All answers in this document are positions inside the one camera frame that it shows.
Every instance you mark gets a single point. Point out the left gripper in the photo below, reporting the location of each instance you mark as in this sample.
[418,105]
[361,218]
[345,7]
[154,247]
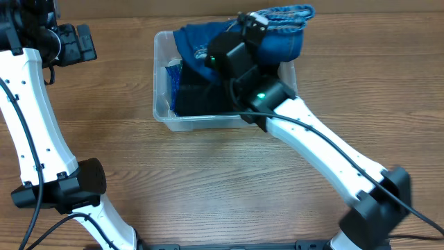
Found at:
[73,53]

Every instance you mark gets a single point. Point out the blue denim jeans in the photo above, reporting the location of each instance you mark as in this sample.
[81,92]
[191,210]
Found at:
[282,43]

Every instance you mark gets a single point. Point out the black garment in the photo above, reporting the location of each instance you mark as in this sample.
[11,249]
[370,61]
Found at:
[196,96]

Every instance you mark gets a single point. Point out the blue green sequin fabric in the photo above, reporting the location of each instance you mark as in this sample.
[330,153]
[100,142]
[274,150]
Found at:
[174,71]

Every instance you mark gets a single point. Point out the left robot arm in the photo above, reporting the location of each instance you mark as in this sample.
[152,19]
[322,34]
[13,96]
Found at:
[52,177]

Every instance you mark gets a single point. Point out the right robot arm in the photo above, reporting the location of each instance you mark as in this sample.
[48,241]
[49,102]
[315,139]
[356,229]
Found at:
[378,198]

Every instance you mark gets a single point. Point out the clear plastic storage bin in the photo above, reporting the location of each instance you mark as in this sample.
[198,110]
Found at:
[167,56]

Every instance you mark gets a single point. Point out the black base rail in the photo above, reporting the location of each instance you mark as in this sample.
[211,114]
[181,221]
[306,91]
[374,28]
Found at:
[298,245]

